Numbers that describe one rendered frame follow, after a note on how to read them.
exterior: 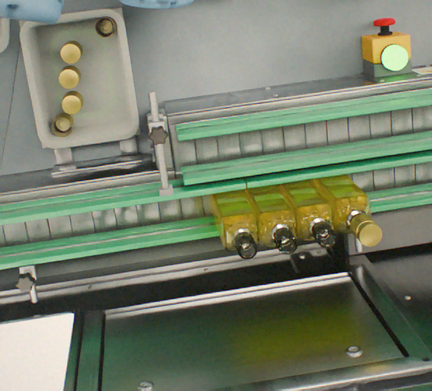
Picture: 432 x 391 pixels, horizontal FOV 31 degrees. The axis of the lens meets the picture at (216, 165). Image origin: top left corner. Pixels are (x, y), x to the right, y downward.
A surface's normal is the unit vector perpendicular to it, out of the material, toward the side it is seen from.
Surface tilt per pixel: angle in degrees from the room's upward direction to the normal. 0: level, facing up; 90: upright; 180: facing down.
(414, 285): 90
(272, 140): 0
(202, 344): 90
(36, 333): 90
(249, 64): 0
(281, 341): 90
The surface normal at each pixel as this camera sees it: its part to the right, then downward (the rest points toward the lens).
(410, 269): -0.11, -0.95
